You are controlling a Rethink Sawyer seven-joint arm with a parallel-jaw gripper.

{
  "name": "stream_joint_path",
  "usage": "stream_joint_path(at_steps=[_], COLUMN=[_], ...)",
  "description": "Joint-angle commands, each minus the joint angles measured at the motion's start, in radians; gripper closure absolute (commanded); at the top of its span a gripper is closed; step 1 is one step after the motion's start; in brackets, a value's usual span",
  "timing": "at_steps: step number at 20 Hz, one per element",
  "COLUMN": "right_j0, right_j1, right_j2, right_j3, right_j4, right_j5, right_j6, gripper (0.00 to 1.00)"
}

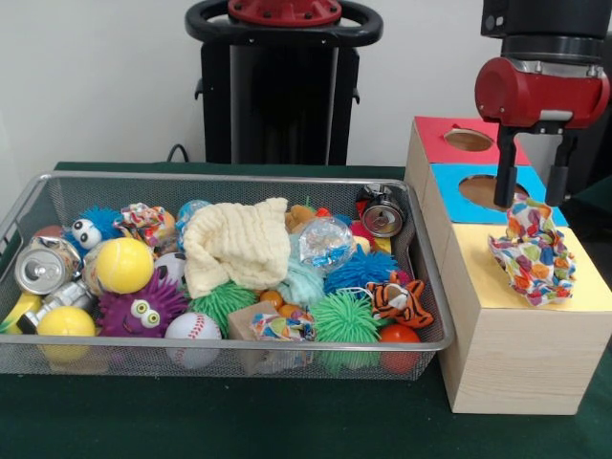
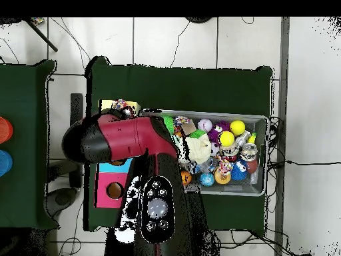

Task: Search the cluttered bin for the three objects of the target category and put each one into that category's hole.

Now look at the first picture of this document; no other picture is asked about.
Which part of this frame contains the black cable loop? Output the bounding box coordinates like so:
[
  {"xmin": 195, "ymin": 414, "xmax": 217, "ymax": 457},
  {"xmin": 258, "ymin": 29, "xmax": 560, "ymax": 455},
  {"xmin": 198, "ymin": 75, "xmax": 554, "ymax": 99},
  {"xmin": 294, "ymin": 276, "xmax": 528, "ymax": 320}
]
[{"xmin": 165, "ymin": 142, "xmax": 192, "ymax": 164}]

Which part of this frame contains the tiger plush toy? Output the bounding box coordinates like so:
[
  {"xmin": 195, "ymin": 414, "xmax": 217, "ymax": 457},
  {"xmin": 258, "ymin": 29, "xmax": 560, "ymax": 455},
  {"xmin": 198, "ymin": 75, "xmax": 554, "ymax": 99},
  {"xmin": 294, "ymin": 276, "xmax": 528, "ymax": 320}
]
[{"xmin": 365, "ymin": 278, "xmax": 435, "ymax": 330}]

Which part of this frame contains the wooden box with three holes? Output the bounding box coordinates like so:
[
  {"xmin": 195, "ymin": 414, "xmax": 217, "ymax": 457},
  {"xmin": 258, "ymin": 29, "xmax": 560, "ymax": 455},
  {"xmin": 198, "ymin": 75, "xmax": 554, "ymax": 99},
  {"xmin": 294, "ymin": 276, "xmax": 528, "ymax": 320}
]
[{"xmin": 404, "ymin": 116, "xmax": 612, "ymax": 415}]

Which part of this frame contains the green cloth on side table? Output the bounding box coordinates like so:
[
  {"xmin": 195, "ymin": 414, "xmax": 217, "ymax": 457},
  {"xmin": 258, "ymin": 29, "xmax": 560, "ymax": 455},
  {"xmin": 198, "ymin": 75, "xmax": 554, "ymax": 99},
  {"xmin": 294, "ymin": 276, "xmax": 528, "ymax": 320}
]
[{"xmin": 571, "ymin": 179, "xmax": 612, "ymax": 230}]

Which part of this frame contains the crushed silver drink can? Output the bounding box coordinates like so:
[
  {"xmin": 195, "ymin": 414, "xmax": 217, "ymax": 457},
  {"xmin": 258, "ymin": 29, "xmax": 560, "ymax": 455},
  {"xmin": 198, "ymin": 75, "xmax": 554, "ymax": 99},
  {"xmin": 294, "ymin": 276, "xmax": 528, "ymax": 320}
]
[{"xmin": 13, "ymin": 237, "xmax": 83, "ymax": 295}]

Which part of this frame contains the wire mesh bin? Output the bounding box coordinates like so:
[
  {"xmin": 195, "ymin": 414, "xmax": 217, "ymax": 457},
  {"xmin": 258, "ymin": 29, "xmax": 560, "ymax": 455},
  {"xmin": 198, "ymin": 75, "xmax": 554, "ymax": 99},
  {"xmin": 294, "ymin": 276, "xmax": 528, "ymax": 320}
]
[{"xmin": 0, "ymin": 170, "xmax": 455, "ymax": 382}]

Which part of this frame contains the plain yellow ball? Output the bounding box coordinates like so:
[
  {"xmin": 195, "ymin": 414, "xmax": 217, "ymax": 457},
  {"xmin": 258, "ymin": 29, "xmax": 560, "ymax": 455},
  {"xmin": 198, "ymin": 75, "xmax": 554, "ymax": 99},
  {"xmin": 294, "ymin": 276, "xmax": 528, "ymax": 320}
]
[{"xmin": 36, "ymin": 306, "xmax": 97, "ymax": 362}]

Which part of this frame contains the green spiky rubber ball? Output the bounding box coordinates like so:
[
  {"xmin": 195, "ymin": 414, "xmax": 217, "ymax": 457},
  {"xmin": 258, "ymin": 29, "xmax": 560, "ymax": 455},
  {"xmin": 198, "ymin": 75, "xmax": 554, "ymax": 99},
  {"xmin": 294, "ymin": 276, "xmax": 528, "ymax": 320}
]
[{"xmin": 310, "ymin": 291, "xmax": 382, "ymax": 343}]

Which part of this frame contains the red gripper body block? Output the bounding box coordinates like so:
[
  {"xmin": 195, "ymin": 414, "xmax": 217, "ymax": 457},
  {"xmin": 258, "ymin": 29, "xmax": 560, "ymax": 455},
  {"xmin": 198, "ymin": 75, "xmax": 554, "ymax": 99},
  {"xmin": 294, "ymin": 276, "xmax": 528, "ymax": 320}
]
[{"xmin": 474, "ymin": 55, "xmax": 612, "ymax": 131}]

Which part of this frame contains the yellow tennis ball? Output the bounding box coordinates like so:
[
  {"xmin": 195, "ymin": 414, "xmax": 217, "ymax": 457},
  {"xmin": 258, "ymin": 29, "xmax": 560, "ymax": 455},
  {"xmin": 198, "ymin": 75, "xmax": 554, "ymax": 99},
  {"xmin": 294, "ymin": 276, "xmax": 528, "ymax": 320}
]
[{"xmin": 95, "ymin": 237, "xmax": 155, "ymax": 295}]

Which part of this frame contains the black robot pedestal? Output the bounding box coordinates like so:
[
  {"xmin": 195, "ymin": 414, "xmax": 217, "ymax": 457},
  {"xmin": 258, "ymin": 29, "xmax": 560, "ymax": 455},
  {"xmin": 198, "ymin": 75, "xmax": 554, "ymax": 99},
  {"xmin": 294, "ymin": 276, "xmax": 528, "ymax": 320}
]
[{"xmin": 185, "ymin": 0, "xmax": 383, "ymax": 166}]

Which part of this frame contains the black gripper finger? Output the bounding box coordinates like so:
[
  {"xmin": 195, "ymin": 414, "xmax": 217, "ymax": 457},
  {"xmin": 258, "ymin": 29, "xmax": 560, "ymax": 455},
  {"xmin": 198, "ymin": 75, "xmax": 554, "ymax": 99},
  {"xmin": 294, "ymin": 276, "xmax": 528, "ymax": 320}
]
[
  {"xmin": 545, "ymin": 131, "xmax": 579, "ymax": 208},
  {"xmin": 493, "ymin": 124, "xmax": 518, "ymax": 209}
]

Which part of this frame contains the white baseball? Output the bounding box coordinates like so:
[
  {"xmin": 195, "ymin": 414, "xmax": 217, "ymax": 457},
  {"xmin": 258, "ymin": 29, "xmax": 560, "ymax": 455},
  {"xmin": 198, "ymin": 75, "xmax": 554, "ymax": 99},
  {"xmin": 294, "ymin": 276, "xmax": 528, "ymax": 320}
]
[{"xmin": 164, "ymin": 312, "xmax": 223, "ymax": 369}]

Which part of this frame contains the cream waffle cloth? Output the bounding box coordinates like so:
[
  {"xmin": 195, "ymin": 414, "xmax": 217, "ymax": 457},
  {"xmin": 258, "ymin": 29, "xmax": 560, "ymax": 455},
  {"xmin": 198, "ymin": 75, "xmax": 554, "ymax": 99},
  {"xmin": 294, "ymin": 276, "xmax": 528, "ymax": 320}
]
[{"xmin": 183, "ymin": 197, "xmax": 292, "ymax": 298}]

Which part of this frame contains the purple spiky monster toy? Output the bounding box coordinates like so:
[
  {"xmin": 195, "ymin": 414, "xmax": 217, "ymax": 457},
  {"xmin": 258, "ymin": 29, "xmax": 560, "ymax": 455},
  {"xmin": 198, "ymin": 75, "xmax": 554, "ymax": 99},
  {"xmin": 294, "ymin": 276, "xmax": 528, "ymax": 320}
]
[{"xmin": 98, "ymin": 270, "xmax": 190, "ymax": 339}]

